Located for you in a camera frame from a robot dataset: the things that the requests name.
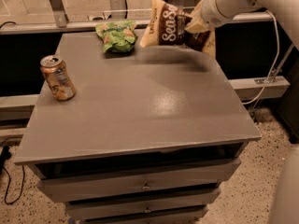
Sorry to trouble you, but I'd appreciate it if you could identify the top grey drawer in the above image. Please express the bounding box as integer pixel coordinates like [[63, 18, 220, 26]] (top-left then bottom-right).
[[37, 158, 241, 203]]

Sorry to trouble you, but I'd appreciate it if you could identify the green rice chip bag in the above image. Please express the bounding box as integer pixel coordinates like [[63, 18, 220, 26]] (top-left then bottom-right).
[[95, 21, 137, 53]]

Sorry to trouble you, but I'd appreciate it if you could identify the bottom grey drawer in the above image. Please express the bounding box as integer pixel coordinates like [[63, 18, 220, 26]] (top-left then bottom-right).
[[78, 204, 209, 224]]

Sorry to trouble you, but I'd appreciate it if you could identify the middle grey drawer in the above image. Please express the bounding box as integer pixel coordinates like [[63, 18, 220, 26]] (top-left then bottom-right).
[[66, 187, 221, 220]]

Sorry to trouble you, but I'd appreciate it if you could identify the grey drawer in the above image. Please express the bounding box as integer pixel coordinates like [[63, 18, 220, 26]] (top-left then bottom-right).
[[37, 158, 241, 203], [66, 187, 221, 220], [78, 204, 209, 224]]

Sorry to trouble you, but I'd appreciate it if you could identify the black floor cable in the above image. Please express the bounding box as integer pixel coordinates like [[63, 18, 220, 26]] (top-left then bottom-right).
[[0, 136, 26, 205]]

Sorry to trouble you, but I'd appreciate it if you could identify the grey metal window rail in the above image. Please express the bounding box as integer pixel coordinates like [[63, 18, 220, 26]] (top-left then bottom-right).
[[0, 12, 273, 35]]

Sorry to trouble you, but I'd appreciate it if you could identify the brown Sensible chip bag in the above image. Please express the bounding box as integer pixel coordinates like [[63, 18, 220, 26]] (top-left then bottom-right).
[[140, 0, 216, 58]]

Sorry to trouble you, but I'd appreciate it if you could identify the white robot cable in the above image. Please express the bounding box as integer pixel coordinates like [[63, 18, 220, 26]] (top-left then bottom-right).
[[242, 10, 281, 106]]

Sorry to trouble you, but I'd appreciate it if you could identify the orange soda can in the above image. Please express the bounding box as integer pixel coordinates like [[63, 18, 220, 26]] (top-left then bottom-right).
[[40, 55, 76, 101]]

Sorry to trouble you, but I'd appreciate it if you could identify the grey drawer cabinet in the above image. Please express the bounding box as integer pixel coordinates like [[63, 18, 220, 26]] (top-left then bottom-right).
[[13, 28, 262, 224]]

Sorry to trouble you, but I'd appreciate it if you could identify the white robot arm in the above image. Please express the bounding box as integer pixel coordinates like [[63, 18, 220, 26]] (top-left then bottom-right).
[[185, 0, 299, 49]]

